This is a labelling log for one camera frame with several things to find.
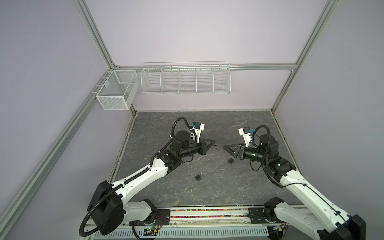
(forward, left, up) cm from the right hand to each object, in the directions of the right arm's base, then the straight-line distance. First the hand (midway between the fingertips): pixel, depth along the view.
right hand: (225, 148), depth 71 cm
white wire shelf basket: (+49, +20, +7) cm, 54 cm away
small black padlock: (-5, +13, -24) cm, 28 cm away
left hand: (+1, +5, +2) cm, 5 cm away
